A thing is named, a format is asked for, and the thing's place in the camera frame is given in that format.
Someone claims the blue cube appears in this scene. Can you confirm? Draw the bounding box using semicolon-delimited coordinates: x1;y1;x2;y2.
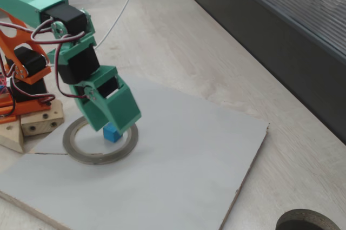
102;122;121;143

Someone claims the light wooden base block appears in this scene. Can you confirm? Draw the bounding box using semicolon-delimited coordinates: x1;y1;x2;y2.
20;99;65;137

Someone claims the grey painted square board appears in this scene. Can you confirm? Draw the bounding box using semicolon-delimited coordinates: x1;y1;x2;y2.
0;75;270;230

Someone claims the long wooden base plank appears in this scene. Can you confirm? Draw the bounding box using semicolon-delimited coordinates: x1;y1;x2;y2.
0;118;25;154

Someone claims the red controller circuit board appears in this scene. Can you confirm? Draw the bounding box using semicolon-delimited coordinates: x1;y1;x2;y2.
0;71;11;97

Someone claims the frosted desk partition panel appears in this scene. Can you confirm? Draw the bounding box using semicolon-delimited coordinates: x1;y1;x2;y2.
163;0;346;146

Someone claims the grey tape ring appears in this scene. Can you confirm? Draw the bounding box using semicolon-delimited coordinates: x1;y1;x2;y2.
62;115;139;166

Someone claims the orange controller board mount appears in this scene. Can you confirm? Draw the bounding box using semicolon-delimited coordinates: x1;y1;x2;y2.
0;99;17;124

